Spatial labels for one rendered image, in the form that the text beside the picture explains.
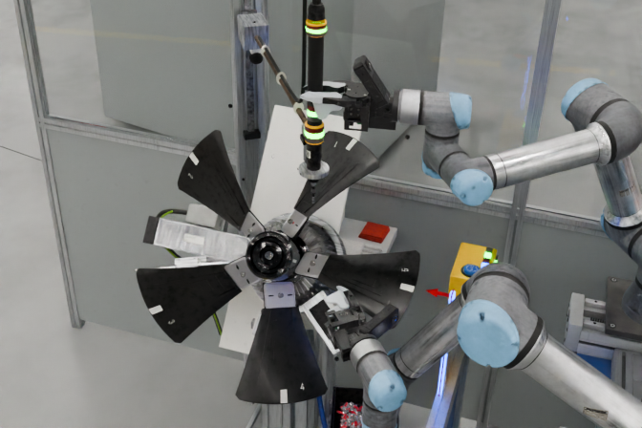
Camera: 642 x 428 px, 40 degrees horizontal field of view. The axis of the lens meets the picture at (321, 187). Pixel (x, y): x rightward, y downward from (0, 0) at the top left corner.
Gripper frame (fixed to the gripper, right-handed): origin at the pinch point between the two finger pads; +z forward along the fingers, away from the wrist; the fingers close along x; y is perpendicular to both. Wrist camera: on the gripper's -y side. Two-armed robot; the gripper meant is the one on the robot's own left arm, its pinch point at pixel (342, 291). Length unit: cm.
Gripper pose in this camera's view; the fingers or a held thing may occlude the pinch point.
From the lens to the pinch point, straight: 209.7
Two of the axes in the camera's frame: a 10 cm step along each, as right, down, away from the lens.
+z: -3.2, -5.1, 8.0
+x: 0.9, 8.2, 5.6
